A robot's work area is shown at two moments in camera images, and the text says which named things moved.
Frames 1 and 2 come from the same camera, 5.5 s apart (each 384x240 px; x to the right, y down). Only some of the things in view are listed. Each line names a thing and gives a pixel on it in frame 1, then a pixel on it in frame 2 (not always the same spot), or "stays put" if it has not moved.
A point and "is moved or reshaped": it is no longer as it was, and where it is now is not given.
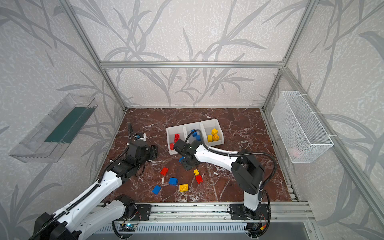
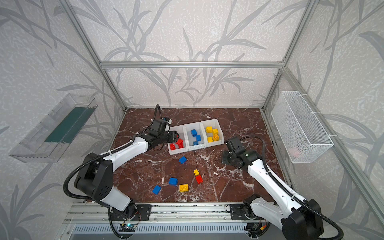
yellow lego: (215, 137) stays put
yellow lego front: (184, 187) stays put
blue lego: (156, 189) stays put
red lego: (199, 179) stays put
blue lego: (195, 133) stays put
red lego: (164, 171) is moved or reshaped
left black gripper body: (151, 151) to (167, 137)
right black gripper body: (186, 160) to (229, 157)
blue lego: (173, 181) stays put
